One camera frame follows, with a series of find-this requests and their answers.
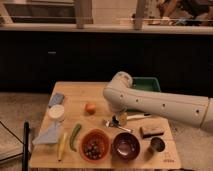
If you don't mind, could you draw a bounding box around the purple bowl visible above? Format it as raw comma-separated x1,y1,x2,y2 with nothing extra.
111,132,140,162

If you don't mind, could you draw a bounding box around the yellow banana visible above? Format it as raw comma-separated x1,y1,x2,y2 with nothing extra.
57,132,68,162

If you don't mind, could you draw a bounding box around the orange apple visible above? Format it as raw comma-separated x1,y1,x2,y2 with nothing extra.
85,102,96,114

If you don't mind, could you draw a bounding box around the orange bowl with grapes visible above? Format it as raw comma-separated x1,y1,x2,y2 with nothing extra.
79,129,110,163

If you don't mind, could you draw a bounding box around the light blue cloth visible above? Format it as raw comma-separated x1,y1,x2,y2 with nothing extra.
32,122,60,145

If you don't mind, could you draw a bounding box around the white round container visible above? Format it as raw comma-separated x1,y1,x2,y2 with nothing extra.
48,104,65,122

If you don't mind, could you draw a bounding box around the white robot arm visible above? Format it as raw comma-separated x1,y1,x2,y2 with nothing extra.
103,71,213,133

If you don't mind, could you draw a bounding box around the green plastic tray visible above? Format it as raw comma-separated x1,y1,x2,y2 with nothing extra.
132,77,161,92

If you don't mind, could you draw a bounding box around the black pole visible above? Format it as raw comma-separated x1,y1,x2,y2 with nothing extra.
22,122,30,171

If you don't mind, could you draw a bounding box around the metal cup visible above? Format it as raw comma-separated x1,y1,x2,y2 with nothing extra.
148,137,165,154

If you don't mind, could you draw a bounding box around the metal spoon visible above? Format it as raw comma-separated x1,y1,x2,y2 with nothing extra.
103,120,133,133

